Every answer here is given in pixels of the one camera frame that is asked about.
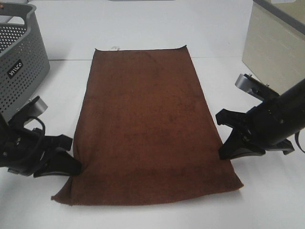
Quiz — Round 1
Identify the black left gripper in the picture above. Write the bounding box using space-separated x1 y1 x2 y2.
0 116 82 178

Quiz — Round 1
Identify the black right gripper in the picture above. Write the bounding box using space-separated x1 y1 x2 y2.
215 101 295 160

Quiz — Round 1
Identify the brown towel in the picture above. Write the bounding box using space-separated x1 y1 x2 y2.
52 46 243 206

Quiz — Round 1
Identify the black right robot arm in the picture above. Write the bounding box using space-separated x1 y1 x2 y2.
216 80 305 160

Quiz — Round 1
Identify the beige plastic bin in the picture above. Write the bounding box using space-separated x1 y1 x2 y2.
242 0 305 94

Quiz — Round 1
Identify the grey perforated plastic basket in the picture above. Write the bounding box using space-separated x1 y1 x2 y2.
0 3 50 121

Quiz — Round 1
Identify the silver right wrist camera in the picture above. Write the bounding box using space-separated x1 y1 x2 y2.
235 74 279 101

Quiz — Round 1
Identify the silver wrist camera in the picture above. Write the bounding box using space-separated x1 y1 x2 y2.
11 96 48 125
235 74 279 101

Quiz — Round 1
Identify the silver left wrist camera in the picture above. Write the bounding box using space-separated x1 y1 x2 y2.
11 96 48 125

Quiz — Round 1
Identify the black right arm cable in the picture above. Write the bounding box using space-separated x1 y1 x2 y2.
294 130 305 153

